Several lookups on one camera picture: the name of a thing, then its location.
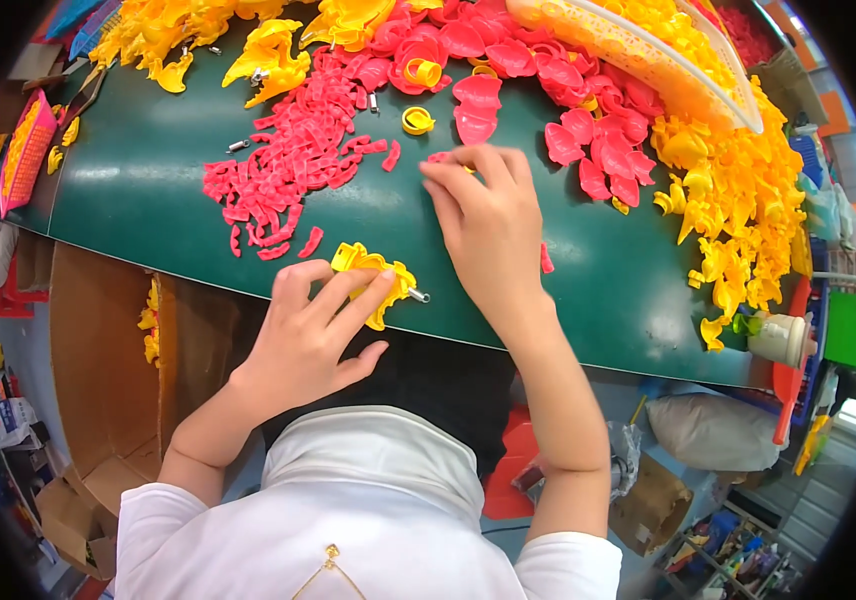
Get person's left hand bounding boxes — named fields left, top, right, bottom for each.
left=236, top=258, right=398, bottom=412

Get person's right hand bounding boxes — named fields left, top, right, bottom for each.
left=419, top=144, right=557, bottom=331

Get small pink plastic piece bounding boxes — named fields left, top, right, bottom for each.
left=428, top=150, right=477, bottom=175

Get yellow plastic part with spring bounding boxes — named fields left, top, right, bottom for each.
left=330, top=241, right=431, bottom=332

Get person's legs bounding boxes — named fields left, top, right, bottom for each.
left=261, top=330, right=521, bottom=481

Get pile of pink shell parts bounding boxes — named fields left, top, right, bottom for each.
left=353, top=0, right=665, bottom=210

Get yellow parts in box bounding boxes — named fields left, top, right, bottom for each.
left=136, top=276, right=163, bottom=369

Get person's body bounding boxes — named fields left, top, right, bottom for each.
left=114, top=405, right=623, bottom=600

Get pile of small pink pieces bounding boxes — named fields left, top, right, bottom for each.
left=201, top=51, right=392, bottom=262

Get large cardboard box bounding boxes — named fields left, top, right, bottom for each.
left=48, top=240, right=268, bottom=520

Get red plastic stool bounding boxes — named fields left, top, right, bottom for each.
left=481, top=405, right=543, bottom=521

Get white basket of yellow parts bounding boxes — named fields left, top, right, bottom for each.
left=504, top=0, right=765, bottom=135

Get large heap of yellow parts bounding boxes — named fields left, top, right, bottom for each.
left=650, top=75, right=813, bottom=354

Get crumpled plastic bag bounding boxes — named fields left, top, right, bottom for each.
left=605, top=420, right=644, bottom=502

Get small cardboard box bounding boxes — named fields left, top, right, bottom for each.
left=34, top=475, right=122, bottom=582

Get white sack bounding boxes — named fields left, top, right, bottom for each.
left=644, top=393, right=787, bottom=473

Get white bottle with green cap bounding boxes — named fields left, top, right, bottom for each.
left=731, top=310, right=819, bottom=369

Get brown cardboard piece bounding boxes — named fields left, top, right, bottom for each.
left=608, top=453, right=694, bottom=558

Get heap of yellow plastic parts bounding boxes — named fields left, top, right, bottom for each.
left=89, top=0, right=444, bottom=110

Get red plastic scoop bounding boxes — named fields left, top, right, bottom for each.
left=770, top=276, right=813, bottom=447

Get pink basket of yellow parts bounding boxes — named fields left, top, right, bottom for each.
left=0, top=88, right=59, bottom=219

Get blue plastic basket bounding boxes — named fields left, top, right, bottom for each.
left=44, top=0, right=123, bottom=63

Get rack of mixed items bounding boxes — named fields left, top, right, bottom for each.
left=659, top=508, right=806, bottom=600

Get yellow plastic ring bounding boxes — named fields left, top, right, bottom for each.
left=404, top=57, right=444, bottom=88
left=401, top=105, right=437, bottom=137

